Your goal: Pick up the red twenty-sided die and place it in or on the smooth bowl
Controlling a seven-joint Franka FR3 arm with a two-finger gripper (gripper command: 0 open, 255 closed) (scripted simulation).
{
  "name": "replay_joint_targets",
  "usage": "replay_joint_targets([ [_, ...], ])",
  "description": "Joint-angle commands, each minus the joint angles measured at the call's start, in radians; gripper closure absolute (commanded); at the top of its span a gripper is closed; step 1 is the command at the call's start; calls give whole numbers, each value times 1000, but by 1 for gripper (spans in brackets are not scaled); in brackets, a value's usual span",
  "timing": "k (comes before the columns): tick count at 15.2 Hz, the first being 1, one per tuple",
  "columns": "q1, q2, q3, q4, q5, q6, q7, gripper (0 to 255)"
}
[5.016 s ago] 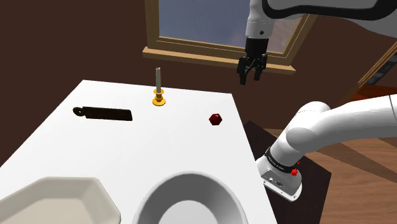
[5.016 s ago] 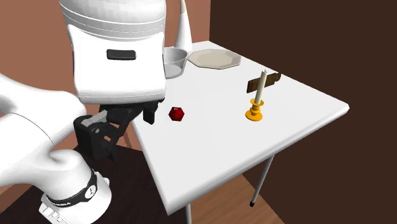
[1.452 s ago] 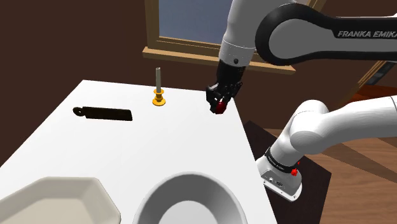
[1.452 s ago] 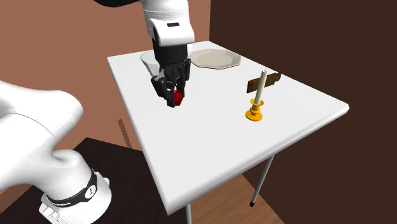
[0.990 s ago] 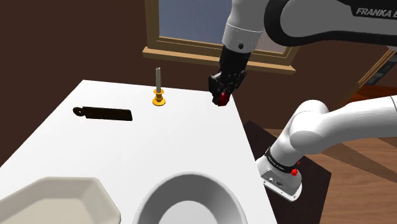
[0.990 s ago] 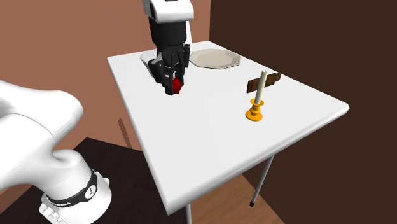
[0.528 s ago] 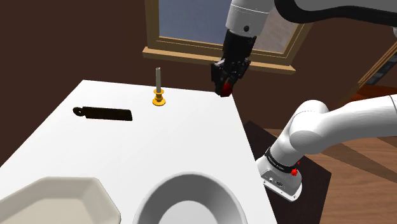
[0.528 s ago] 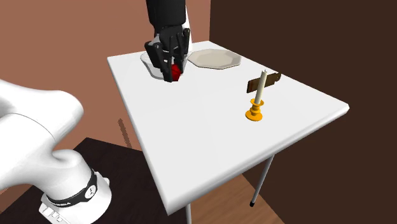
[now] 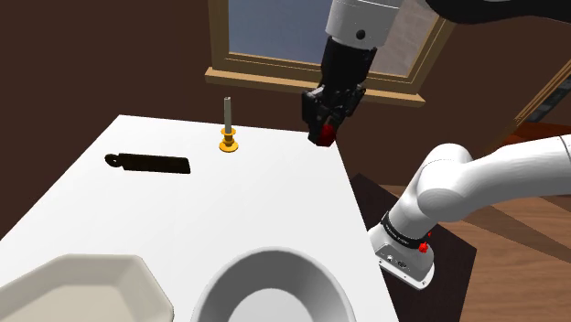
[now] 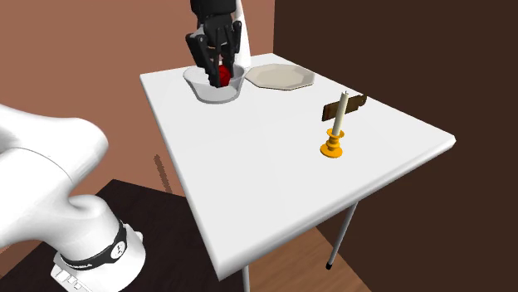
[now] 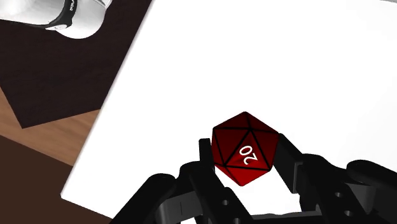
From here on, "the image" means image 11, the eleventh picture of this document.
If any white table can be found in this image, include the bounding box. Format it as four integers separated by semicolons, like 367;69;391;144
60;0;397;224

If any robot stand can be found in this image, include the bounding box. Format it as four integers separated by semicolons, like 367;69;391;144
0;0;153;129

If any red twenty-sided die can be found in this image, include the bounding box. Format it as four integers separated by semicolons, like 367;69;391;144
211;111;280;187

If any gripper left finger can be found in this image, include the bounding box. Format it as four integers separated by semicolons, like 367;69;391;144
109;137;254;224

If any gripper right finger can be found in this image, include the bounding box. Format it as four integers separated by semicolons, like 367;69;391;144
272;132;397;224

